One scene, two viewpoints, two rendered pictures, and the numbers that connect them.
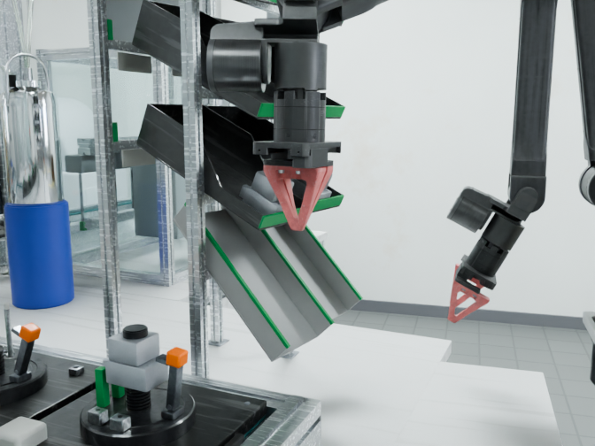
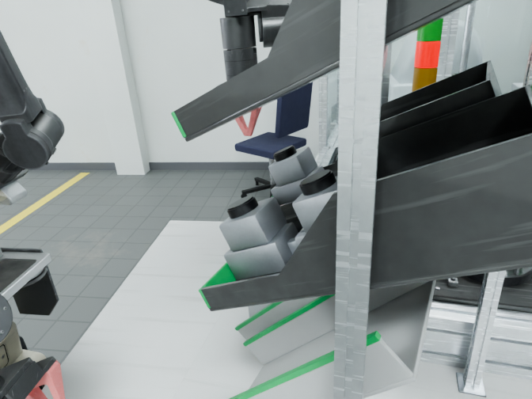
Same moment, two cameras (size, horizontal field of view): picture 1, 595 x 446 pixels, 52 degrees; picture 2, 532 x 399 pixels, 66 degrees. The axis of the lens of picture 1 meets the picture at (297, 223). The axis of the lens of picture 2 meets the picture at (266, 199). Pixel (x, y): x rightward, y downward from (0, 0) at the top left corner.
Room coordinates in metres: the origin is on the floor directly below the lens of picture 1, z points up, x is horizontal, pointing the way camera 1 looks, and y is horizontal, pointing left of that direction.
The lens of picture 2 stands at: (1.42, -0.05, 1.43)
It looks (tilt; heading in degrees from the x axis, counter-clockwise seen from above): 25 degrees down; 174
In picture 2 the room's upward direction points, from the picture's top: 4 degrees counter-clockwise
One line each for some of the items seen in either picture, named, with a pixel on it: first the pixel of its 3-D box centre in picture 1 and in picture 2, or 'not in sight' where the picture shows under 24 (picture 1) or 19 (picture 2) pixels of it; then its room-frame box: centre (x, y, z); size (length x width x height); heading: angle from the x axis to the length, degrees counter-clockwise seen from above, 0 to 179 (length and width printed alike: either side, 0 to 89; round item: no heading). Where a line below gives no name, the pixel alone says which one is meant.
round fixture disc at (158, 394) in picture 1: (139, 414); not in sight; (0.72, 0.20, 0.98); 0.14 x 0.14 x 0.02
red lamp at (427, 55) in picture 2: not in sight; (427, 54); (0.59, 0.39, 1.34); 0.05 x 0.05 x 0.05
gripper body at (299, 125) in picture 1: (299, 124); (241, 70); (0.68, 0.00, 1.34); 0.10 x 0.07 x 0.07; 156
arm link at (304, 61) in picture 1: (295, 67); (241, 32); (0.68, 0.00, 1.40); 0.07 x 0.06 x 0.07; 85
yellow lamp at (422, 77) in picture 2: not in sight; (425, 79); (0.59, 0.39, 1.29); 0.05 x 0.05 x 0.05
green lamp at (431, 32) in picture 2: not in sight; (431, 27); (0.59, 0.39, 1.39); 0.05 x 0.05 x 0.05
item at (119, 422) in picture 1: (119, 422); not in sight; (0.66, 0.21, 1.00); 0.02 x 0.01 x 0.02; 66
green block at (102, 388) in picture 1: (102, 387); not in sight; (0.72, 0.25, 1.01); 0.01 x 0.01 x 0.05; 66
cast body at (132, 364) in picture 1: (130, 353); not in sight; (0.72, 0.21, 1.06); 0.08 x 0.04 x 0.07; 64
